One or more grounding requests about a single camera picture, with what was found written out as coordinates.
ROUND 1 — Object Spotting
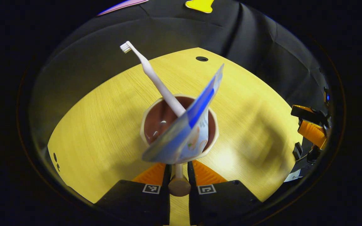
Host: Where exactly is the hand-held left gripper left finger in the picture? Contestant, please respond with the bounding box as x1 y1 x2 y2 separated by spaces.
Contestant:
95 162 172 226

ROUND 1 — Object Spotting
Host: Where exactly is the white and blue toothpaste tube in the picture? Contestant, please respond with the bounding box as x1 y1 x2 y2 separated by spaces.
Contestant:
142 64 225 164

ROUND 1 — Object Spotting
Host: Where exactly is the white toothbrush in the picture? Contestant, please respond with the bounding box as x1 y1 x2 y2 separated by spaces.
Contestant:
120 41 187 117

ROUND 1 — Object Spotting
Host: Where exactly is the black backdrop cloth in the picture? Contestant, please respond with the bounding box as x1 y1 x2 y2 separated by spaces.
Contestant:
29 0 337 164

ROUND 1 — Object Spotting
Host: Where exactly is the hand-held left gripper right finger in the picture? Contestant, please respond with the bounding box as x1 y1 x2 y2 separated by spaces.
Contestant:
187 161 263 226

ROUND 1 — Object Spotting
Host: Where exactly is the beige cup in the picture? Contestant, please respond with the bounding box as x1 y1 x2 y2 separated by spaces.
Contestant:
140 94 220 197

